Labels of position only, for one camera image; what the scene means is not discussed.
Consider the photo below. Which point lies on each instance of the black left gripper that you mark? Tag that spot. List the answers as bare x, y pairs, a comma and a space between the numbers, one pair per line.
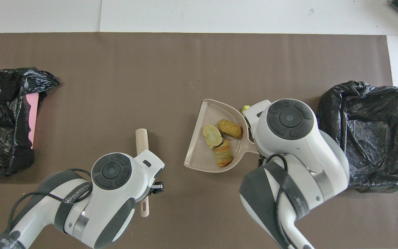
157, 187

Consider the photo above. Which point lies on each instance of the beige hand brush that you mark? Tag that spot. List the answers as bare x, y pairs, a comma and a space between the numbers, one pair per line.
142, 141

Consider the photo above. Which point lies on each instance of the pale pink dustpan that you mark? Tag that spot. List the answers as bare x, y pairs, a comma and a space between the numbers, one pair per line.
199, 155

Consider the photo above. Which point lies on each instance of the toy croissant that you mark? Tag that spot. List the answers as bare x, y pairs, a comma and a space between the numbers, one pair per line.
224, 154

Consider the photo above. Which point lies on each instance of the pale yellow lump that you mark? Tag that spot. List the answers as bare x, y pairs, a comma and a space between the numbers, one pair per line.
212, 136

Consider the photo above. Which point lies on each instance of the brown toy bread nugget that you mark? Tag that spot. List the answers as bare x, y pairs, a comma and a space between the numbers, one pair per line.
230, 128

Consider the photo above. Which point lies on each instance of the yellow sponge piece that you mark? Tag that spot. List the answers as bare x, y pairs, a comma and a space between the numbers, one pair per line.
246, 109

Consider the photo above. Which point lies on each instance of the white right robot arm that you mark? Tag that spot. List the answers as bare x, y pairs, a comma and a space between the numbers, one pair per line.
299, 145

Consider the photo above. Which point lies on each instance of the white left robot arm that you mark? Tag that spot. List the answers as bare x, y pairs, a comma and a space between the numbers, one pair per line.
116, 197

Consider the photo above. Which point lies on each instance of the pink plastic bin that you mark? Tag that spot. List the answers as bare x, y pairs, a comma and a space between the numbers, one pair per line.
32, 117

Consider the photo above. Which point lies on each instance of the black bag lined box bin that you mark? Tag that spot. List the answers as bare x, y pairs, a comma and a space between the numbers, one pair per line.
375, 103

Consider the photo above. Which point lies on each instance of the brown paper table mat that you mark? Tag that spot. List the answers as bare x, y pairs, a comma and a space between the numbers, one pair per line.
150, 69

